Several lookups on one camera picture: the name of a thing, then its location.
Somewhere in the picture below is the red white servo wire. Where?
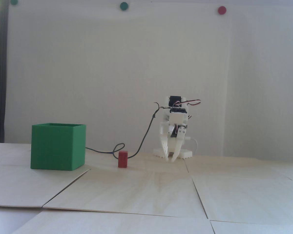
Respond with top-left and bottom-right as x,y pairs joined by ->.
173,99 -> 201,107

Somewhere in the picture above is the thin dark camera cable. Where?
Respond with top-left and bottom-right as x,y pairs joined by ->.
85,102 -> 172,159

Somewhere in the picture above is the white magnetic board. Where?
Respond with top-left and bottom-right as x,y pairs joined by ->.
5,0 -> 231,156

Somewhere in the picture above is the light plywood sheet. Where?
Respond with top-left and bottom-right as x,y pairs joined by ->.
209,220 -> 293,234
0,163 -> 91,209
192,174 -> 293,224
42,168 -> 208,218

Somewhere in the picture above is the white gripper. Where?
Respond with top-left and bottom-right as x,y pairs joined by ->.
160,113 -> 187,162

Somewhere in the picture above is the white power cable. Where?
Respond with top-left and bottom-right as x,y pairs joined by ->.
188,137 -> 199,156

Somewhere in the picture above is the red block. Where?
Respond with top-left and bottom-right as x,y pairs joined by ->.
118,151 -> 128,168

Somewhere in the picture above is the dark window frame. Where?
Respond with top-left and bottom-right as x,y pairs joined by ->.
0,0 -> 10,143

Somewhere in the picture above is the green box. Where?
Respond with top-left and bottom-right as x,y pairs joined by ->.
30,123 -> 86,171

